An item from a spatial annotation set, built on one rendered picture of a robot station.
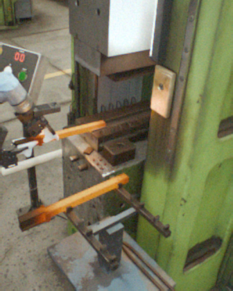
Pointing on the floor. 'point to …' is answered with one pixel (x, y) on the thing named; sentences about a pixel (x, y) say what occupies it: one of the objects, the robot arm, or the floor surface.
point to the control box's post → (30, 176)
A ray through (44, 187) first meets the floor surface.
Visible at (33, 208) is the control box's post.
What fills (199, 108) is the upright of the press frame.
